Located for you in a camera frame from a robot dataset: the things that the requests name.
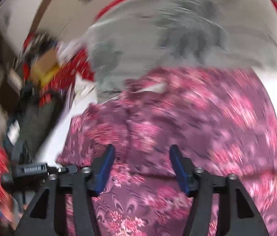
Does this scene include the white paper sheets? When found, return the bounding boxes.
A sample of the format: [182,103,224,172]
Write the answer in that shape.
[63,73,98,116]

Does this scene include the dark green padded jacket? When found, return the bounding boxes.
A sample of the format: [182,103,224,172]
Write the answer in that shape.
[6,84,64,164]

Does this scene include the grey floral pillow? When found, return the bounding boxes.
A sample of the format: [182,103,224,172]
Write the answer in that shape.
[85,0,277,100]

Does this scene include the purple pink floral garment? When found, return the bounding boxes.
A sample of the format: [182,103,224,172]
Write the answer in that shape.
[56,66,277,236]

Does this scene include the cardboard box with yellow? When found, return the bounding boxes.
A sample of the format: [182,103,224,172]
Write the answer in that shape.
[30,48,60,87]

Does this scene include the red patterned blanket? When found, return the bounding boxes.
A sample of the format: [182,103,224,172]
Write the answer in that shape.
[23,0,277,91]

